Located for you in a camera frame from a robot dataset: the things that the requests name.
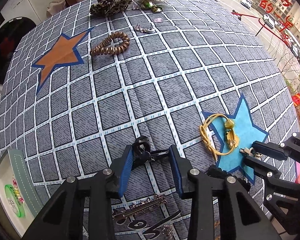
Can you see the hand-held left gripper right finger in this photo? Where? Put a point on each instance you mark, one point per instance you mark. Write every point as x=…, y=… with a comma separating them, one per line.
x=178, y=173

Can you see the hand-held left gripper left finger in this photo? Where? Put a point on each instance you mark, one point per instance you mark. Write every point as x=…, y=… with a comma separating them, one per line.
x=125, y=172

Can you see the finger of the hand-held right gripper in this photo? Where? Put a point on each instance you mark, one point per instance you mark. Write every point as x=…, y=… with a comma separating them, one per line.
x=265, y=148
x=258, y=167

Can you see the black claw hair clip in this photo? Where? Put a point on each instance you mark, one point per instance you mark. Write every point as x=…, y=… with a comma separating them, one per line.
x=140, y=146

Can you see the black fuzzy snap hair clip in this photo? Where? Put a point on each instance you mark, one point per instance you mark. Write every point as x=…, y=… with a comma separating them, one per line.
x=215, y=172

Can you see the star-studded metal hair clip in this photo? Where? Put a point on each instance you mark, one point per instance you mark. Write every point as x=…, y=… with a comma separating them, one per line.
x=140, y=207

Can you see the grey cardboard box tray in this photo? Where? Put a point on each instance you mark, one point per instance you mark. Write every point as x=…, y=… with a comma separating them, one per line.
x=5, y=175

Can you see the orange lantern decoration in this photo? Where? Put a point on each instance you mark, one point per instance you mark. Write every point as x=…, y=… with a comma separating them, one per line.
x=298, y=98

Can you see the grey grid star-print cloth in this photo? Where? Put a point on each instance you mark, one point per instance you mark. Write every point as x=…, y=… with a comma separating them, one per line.
x=165, y=80

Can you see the white parked car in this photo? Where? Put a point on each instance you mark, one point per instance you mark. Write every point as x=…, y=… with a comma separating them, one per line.
x=268, y=20
x=246, y=3

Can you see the red window decal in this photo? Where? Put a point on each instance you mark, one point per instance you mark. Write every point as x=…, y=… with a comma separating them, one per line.
x=265, y=7

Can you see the small pink clear clip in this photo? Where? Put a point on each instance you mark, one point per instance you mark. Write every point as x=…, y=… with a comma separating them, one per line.
x=158, y=20

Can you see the leopard print scrunchie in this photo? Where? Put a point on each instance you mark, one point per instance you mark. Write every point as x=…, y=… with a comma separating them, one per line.
x=110, y=5

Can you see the green shiny hair clip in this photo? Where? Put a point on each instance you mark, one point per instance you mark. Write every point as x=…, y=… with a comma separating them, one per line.
x=148, y=4

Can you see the white washing machine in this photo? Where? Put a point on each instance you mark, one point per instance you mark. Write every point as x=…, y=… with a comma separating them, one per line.
x=15, y=5

